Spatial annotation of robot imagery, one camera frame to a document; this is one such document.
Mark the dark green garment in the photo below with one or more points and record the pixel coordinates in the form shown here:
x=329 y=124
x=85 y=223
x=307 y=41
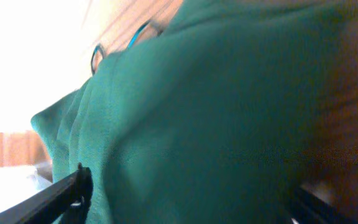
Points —
x=206 y=123

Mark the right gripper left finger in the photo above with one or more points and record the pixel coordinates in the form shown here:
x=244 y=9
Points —
x=67 y=201

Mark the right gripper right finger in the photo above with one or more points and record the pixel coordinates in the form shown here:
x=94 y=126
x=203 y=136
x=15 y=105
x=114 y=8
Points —
x=305 y=208

